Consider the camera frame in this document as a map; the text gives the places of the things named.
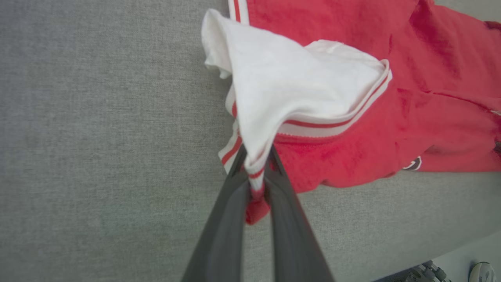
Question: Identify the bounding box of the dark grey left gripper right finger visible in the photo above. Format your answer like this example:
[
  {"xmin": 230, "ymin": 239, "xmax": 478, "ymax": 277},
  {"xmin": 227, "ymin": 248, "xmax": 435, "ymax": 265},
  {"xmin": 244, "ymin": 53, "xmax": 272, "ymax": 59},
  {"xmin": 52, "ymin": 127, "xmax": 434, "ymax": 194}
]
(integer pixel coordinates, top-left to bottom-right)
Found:
[{"xmin": 264, "ymin": 146, "xmax": 335, "ymax": 282}]

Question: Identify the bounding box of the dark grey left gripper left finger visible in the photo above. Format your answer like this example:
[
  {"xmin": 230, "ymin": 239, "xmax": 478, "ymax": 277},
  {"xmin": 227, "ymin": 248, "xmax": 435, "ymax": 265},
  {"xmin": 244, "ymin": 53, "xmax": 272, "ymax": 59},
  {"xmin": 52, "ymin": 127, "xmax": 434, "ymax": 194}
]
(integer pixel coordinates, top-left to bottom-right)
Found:
[{"xmin": 181, "ymin": 144, "xmax": 252, "ymax": 282}]

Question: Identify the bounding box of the red and white garment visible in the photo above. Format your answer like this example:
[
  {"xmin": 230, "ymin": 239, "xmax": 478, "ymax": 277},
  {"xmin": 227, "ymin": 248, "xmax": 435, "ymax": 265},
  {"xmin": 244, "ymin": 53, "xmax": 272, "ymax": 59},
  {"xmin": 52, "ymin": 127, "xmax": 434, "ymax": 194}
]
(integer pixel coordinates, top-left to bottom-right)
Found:
[{"xmin": 201, "ymin": 0, "xmax": 501, "ymax": 226}]

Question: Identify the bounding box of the grey metal base part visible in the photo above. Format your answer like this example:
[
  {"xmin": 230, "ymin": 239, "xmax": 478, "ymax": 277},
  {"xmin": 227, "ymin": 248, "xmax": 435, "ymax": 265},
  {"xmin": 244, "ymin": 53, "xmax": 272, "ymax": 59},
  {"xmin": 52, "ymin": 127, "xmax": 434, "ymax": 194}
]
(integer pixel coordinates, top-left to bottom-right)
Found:
[{"xmin": 373, "ymin": 260, "xmax": 451, "ymax": 282}]

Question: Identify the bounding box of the grey fabric sofa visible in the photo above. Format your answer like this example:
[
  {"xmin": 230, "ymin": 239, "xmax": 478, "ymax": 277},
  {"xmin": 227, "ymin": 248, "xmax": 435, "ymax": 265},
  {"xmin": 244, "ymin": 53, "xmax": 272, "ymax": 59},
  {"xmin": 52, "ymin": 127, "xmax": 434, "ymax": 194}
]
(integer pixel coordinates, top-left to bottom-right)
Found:
[{"xmin": 0, "ymin": 0, "xmax": 501, "ymax": 282}]

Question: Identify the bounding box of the white round object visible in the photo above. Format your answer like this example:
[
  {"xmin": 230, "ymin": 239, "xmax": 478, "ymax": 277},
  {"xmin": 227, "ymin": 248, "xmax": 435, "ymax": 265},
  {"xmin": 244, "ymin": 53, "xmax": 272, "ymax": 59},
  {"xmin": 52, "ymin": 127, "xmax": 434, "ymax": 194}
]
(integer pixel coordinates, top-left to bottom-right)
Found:
[{"xmin": 468, "ymin": 261, "xmax": 498, "ymax": 282}]

